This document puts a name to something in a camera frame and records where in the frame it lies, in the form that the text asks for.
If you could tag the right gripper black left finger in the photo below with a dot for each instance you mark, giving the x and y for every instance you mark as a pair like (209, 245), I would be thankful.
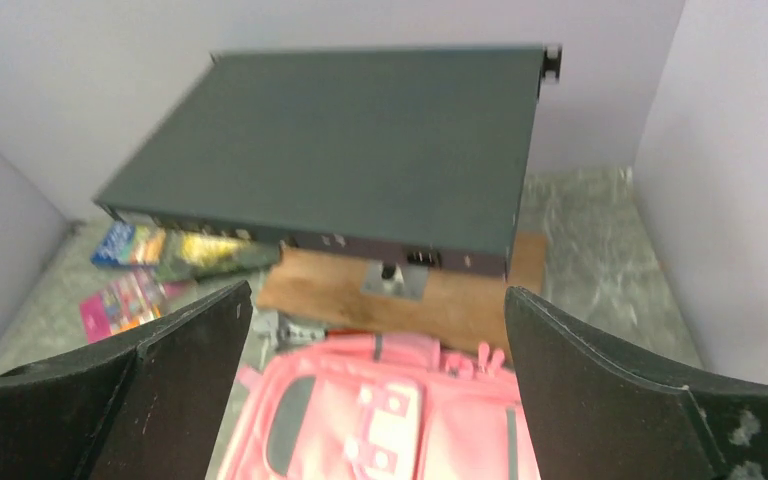
(143, 404)

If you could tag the pink student backpack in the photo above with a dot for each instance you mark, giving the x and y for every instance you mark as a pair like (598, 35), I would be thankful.
(381, 406)

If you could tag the wooden support block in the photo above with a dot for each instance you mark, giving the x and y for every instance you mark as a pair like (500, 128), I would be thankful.
(459, 309)

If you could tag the dark green rack device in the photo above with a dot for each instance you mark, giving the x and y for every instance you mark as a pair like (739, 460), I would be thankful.
(408, 156)

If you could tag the blue treehouse book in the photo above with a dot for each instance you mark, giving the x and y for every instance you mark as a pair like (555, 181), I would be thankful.
(130, 246)

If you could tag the pink sticker card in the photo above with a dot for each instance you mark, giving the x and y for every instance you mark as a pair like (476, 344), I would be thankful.
(129, 301)

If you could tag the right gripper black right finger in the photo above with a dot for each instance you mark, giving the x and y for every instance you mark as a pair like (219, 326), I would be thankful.
(600, 407)

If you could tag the grey metal bracket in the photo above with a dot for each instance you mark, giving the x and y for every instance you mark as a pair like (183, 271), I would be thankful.
(395, 281)

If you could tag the dark green yellow book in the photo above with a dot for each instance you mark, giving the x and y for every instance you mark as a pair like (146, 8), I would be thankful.
(196, 257)

